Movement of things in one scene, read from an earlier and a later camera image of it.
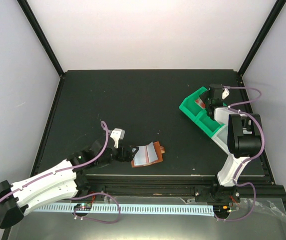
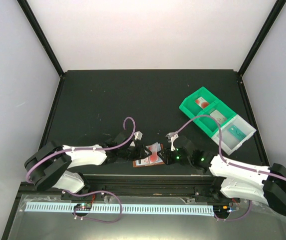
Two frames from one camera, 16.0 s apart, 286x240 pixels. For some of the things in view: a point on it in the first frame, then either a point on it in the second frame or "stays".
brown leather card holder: x=149 y=154 stays
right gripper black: x=204 y=95 → x=167 y=159
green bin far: x=189 y=106 stays
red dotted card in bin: x=200 y=103 stays
